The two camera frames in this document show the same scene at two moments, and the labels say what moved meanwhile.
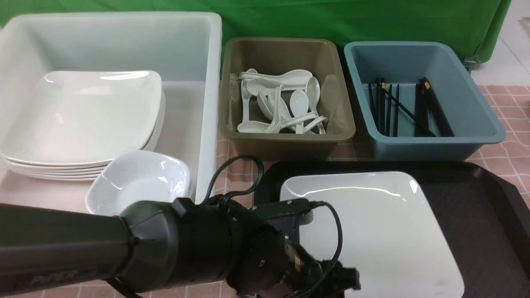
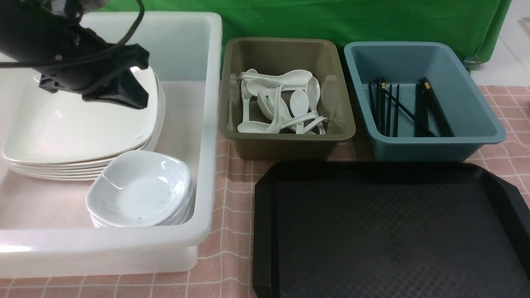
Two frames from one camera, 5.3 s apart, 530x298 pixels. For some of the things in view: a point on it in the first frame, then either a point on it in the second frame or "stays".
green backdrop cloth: x=475 y=25 stays
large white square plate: x=392 y=237 → x=47 y=127
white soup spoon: x=275 y=128 stays
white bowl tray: x=138 y=176 stays
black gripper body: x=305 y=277 → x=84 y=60
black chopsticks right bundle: x=426 y=98 stays
